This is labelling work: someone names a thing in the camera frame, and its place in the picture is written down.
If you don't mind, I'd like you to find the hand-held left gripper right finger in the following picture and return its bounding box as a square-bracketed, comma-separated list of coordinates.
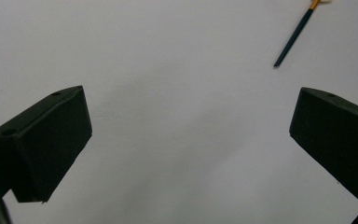
[289, 87, 358, 202]

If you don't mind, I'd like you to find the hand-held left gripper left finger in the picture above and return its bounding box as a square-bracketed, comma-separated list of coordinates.
[0, 85, 93, 203]

